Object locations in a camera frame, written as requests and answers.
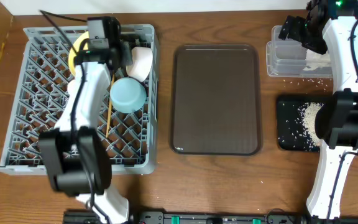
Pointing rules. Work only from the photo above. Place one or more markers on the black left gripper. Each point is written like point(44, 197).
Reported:
point(126, 53)

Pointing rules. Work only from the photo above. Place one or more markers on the yellow plate with scraps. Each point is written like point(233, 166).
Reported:
point(72, 54)

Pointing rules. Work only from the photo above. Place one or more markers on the cream white cup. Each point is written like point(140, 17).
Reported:
point(71, 87)

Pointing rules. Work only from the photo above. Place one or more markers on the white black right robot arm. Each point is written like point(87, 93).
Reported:
point(332, 27)

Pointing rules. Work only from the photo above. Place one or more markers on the black plastic tray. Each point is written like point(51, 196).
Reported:
point(291, 124)

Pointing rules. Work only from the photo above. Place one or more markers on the black equipment rail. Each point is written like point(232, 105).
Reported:
point(82, 217)

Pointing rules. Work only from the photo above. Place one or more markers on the clear plastic waste bin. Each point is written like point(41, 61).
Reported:
point(286, 58)

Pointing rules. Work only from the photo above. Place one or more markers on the wooden chopstick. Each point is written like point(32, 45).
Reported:
point(109, 108)

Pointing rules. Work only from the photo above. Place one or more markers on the pile of rice scraps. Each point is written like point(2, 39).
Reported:
point(308, 112)

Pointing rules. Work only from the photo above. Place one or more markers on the white tissue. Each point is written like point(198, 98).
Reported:
point(315, 60)

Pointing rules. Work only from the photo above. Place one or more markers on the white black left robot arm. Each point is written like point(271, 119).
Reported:
point(76, 161)

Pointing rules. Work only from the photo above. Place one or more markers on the pink shallow bowl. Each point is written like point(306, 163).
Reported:
point(142, 60)

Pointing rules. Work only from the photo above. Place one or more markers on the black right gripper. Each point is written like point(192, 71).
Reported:
point(283, 25)

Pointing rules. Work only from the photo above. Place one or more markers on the light blue bowl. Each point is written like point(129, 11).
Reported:
point(127, 95)

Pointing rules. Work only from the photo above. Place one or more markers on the grey plastic dishwasher rack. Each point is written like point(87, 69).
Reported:
point(41, 96)

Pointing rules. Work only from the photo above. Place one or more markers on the dark brown serving tray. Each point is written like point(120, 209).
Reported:
point(216, 108)

